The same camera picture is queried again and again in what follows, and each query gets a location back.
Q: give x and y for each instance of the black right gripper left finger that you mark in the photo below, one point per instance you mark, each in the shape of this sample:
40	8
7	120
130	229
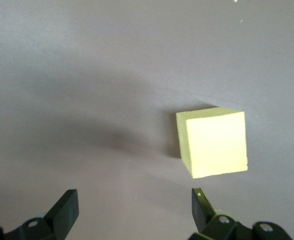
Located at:
59	215

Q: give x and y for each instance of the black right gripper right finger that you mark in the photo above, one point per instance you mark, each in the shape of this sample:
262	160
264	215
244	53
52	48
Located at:
212	227

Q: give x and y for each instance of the yellow foam cube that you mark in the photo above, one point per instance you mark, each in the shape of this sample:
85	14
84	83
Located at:
217	145

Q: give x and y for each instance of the brown table cover sheet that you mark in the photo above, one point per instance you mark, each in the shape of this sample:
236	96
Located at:
87	75

